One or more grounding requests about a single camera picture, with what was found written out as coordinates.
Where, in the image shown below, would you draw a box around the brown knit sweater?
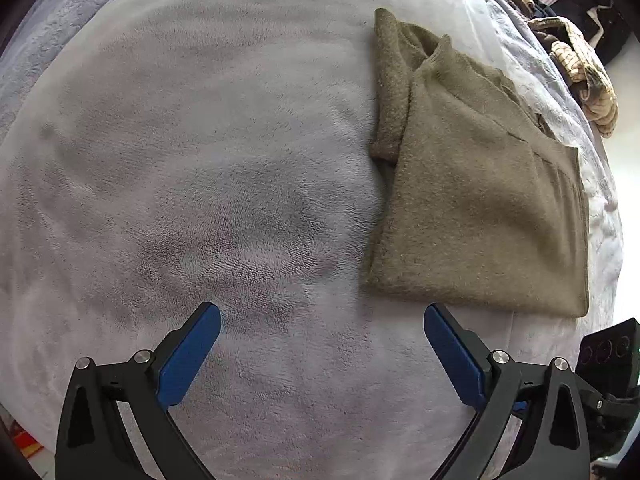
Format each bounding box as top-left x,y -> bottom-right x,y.
366,8 -> 589,318

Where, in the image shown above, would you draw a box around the beige striped clothes pile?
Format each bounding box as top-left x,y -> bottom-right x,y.
509,0 -> 620,138

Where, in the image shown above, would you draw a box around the dark clothes in corner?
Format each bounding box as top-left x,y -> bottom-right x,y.
533,0 -> 631,65

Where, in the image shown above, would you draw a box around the lavender bed blanket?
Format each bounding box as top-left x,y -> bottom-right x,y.
1,0 -> 622,479

